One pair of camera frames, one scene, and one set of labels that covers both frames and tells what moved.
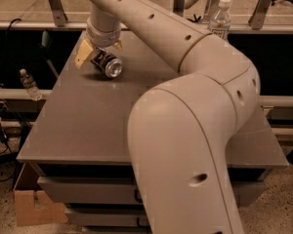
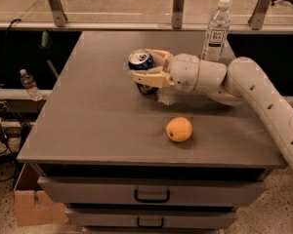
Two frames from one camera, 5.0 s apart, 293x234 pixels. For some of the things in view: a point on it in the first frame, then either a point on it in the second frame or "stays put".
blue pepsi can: (107, 63) → (142, 58)
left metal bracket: (56, 4) stays put
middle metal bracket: (179, 0) stays put
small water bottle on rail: (30, 85) stays put
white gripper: (103, 36) → (184, 71)
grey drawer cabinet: (78, 144) stays put
